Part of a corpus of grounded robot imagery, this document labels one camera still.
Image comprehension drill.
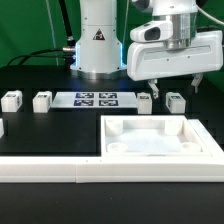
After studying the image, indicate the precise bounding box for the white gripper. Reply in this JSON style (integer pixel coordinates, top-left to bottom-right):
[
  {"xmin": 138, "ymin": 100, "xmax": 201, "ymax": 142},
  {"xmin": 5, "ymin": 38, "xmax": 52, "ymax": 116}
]
[{"xmin": 127, "ymin": 13, "xmax": 223, "ymax": 99}]

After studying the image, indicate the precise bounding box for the white square table top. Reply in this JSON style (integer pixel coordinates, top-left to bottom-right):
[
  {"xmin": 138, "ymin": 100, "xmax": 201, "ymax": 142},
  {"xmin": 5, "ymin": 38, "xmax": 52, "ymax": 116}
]
[{"xmin": 101, "ymin": 115, "xmax": 211, "ymax": 157}]

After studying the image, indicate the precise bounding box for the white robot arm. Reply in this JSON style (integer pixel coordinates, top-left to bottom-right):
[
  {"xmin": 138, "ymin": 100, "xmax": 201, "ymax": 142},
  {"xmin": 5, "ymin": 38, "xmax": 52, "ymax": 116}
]
[{"xmin": 71, "ymin": 0, "xmax": 223, "ymax": 96}]

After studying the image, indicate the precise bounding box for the white L-shaped obstacle fence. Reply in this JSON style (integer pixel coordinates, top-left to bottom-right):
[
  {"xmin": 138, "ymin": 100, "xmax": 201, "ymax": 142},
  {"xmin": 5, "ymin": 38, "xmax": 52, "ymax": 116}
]
[{"xmin": 0, "ymin": 119, "xmax": 224, "ymax": 183}]

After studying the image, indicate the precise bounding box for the marker plate with tags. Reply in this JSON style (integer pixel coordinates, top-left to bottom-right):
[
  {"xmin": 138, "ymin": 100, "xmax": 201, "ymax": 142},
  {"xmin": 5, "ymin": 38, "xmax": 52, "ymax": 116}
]
[{"xmin": 52, "ymin": 92, "xmax": 137, "ymax": 108}]

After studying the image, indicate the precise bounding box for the white block at left edge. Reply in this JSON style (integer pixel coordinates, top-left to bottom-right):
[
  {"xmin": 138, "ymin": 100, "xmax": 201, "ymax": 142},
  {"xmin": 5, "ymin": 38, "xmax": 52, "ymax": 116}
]
[{"xmin": 0, "ymin": 118, "xmax": 4, "ymax": 139}]

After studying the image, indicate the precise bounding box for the black cable bundle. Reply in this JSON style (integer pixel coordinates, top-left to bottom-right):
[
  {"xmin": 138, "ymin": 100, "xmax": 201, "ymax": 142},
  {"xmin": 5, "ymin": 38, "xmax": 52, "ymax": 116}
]
[{"xmin": 6, "ymin": 0, "xmax": 77, "ymax": 68}]

